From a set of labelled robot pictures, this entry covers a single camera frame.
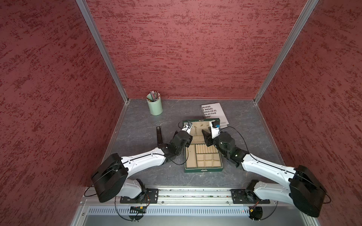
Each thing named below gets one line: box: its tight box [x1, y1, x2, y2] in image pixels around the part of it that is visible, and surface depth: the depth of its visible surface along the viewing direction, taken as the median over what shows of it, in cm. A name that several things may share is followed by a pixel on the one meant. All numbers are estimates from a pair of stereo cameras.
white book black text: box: [201, 102, 230, 129], surface depth 109 cm
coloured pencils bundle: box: [146, 90, 161, 102], surface depth 105 cm
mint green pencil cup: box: [146, 92, 164, 116], surface depth 108 cm
